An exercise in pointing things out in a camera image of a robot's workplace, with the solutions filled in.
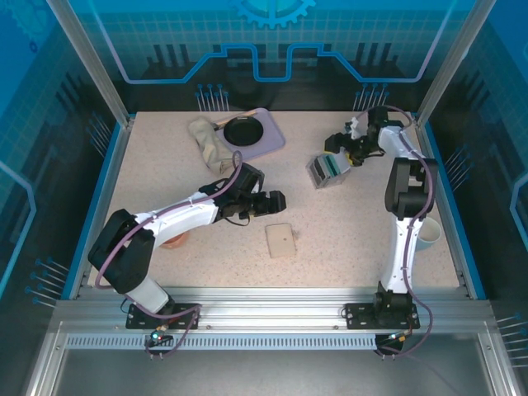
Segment teal card stack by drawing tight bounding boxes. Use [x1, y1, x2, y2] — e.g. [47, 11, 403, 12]
[324, 153, 342, 177]

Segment beige crumpled cloth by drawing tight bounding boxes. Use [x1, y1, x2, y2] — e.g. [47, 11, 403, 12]
[188, 116, 243, 175]

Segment wooden stick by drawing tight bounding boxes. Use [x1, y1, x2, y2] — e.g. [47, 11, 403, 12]
[212, 108, 259, 130]

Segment beige card holder wallet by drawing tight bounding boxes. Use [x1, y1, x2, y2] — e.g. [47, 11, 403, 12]
[265, 222, 300, 260]

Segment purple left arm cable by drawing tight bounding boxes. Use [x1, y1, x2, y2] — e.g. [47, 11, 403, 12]
[95, 150, 245, 361]

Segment aluminium side rail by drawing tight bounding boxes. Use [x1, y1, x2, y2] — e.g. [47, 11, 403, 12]
[68, 117, 136, 301]
[413, 117, 475, 301]

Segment black round plate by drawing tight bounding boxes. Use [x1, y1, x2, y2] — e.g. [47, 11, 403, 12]
[223, 115, 265, 147]

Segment grey metal panel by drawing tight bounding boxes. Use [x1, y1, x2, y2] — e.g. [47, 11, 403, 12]
[51, 348, 498, 396]

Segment slotted grey cable duct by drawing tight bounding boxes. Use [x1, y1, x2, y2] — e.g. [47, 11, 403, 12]
[64, 334, 380, 349]

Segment aluminium frame post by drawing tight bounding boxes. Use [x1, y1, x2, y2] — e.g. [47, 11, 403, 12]
[44, 0, 136, 127]
[413, 0, 499, 127]

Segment white cup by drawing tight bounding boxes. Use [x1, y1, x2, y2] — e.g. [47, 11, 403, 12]
[415, 216, 444, 252]

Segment orange bowl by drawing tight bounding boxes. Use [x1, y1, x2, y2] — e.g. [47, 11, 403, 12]
[159, 230, 191, 251]

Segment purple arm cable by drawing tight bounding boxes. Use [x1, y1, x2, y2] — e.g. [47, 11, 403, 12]
[356, 105, 437, 361]
[95, 150, 245, 361]

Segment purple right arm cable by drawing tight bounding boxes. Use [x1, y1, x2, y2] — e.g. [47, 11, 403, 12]
[356, 105, 437, 361]

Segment grey box with green contents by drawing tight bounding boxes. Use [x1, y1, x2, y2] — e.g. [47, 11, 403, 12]
[305, 151, 352, 191]

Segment aluminium frame rail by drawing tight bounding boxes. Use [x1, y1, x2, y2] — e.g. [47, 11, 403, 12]
[53, 285, 496, 336]

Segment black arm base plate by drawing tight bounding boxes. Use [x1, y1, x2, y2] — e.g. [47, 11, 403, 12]
[344, 302, 422, 331]
[125, 302, 202, 331]

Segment lavender plastic tray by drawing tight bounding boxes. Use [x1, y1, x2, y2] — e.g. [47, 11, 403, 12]
[214, 107, 287, 160]

